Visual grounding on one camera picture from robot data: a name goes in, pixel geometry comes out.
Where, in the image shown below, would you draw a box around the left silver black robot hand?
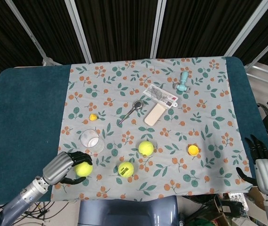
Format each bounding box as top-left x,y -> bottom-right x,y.
42,151 -> 94,186

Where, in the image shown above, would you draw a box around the plain yellow tennis ball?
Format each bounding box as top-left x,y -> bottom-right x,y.
138,140 -> 155,156
74,161 -> 93,178

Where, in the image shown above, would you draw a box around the printed yellow tennis ball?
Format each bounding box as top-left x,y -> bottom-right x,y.
118,161 -> 135,178

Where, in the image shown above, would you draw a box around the brown cardboard box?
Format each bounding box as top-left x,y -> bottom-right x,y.
244,187 -> 266,212

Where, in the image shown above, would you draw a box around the clear glass cup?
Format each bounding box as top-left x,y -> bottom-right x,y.
79,129 -> 105,153

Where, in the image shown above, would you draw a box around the teal table cover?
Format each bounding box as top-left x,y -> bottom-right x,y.
0,56 -> 268,203

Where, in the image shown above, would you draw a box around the orange yellow round cap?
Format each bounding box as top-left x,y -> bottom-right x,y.
187,144 -> 202,156

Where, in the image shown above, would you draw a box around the blue-grey robot torso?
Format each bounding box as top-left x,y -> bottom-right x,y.
79,195 -> 181,226

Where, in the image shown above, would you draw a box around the metal spoon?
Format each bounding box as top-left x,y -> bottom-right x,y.
118,100 -> 144,125

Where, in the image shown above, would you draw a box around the floral patterned tablecloth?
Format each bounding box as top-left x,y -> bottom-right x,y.
50,56 -> 253,202

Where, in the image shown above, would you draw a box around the light blue toy hammer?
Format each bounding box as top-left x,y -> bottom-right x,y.
173,72 -> 191,92

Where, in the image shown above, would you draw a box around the black floor cable tangle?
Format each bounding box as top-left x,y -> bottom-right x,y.
0,202 -> 78,226

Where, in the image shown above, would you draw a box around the cream-handled packaged brush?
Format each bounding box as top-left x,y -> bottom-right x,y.
142,84 -> 179,127

